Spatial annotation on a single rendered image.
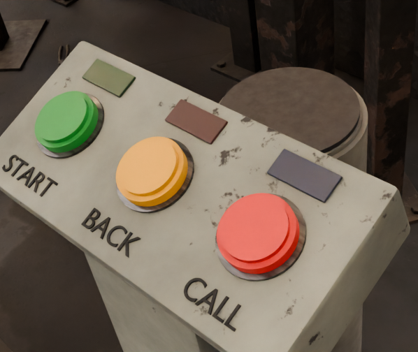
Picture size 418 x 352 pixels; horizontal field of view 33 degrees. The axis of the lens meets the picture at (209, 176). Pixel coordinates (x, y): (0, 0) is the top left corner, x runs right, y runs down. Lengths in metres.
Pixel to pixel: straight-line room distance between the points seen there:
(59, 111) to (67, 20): 1.35
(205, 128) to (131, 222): 0.07
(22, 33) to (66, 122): 1.35
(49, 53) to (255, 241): 1.37
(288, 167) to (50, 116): 0.15
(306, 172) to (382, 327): 0.70
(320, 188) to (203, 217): 0.06
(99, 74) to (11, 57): 1.25
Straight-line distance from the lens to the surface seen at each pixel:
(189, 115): 0.40
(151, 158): 0.38
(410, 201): 1.18
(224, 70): 1.48
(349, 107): 0.54
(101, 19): 1.75
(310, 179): 0.35
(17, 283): 1.19
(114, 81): 0.44
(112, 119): 0.42
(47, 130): 0.43
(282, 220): 0.34
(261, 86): 0.57
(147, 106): 0.42
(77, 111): 0.43
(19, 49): 1.71
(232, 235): 0.34
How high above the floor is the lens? 0.86
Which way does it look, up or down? 43 degrees down
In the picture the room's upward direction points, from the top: 11 degrees counter-clockwise
